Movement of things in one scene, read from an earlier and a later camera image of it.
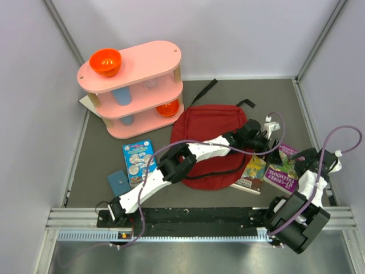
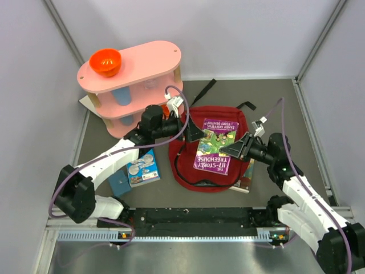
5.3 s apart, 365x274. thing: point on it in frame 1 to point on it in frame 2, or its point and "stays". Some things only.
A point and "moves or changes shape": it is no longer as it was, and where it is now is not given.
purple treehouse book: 283,177 moves or changes shape
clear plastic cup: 150,84 stays
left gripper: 274,158 to 192,133
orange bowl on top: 106,62 stays
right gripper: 308,155 to 240,148
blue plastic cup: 123,95 stays
